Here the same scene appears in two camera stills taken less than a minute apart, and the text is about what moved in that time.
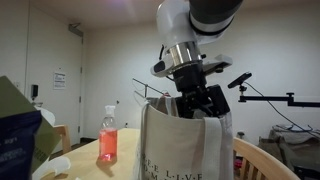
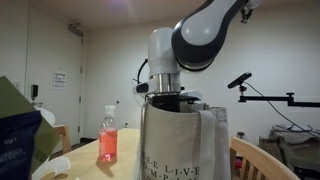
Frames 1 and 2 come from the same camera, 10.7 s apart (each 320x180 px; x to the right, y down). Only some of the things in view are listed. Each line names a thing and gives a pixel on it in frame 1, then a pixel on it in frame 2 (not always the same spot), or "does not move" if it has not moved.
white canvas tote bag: (176, 147) does not move
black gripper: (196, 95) to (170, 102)
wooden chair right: (251, 163) does not move
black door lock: (34, 91) does not move
